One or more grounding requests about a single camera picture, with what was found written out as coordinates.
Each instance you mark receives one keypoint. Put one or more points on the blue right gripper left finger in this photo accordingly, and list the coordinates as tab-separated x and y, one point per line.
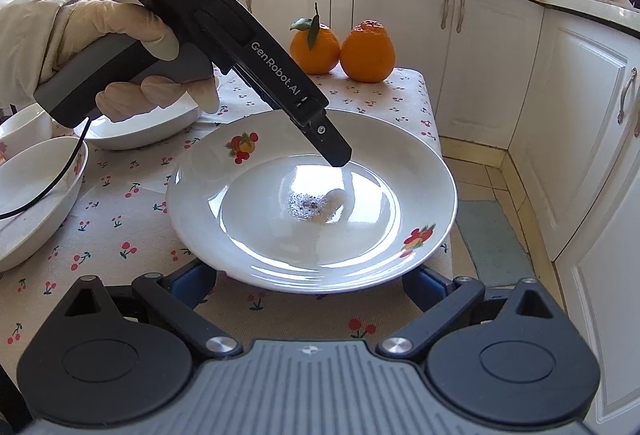
192	283

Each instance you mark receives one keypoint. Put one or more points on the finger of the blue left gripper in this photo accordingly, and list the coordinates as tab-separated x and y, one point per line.
323	135

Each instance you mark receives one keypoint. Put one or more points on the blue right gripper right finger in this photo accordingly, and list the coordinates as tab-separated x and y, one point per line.
425	287

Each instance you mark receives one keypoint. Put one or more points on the white plate with stain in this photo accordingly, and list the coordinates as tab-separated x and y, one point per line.
255	200

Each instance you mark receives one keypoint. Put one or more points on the white kitchen cabinets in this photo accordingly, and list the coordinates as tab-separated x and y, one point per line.
554	85

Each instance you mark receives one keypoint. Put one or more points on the gloved left hand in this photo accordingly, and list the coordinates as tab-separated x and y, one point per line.
39	37

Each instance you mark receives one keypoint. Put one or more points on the orange with leaf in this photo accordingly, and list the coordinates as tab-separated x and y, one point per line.
314	46

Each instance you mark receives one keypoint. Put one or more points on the cherry print tablecloth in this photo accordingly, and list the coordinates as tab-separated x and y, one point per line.
119	229

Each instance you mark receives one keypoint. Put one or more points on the orange without leaf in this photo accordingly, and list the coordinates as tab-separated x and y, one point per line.
368	54

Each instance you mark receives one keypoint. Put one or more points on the white bowl near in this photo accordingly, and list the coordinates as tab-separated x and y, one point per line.
30	126

